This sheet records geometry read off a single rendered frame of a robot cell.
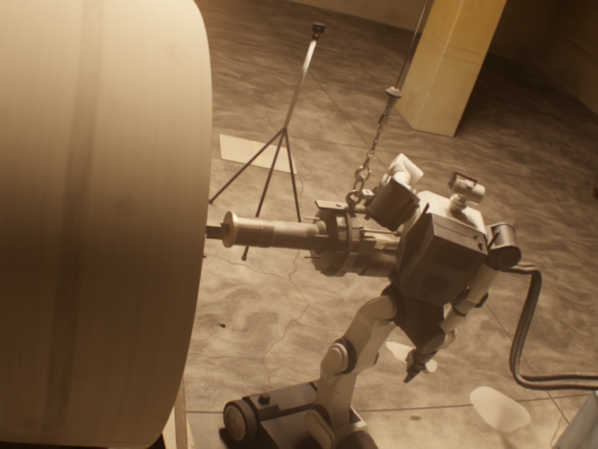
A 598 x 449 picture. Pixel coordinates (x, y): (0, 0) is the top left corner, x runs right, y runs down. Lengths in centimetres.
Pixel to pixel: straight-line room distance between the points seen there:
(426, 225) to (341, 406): 98
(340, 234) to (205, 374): 107
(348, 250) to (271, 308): 129
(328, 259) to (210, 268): 144
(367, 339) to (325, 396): 38
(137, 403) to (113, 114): 82
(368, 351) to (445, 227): 71
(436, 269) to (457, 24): 497
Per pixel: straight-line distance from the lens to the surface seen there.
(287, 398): 330
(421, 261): 237
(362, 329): 281
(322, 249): 295
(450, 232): 237
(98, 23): 216
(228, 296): 409
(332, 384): 301
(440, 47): 728
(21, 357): 200
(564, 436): 396
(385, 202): 241
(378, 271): 313
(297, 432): 319
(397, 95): 276
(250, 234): 282
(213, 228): 281
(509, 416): 413
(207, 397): 345
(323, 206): 289
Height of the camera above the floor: 236
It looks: 29 degrees down
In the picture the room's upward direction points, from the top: 19 degrees clockwise
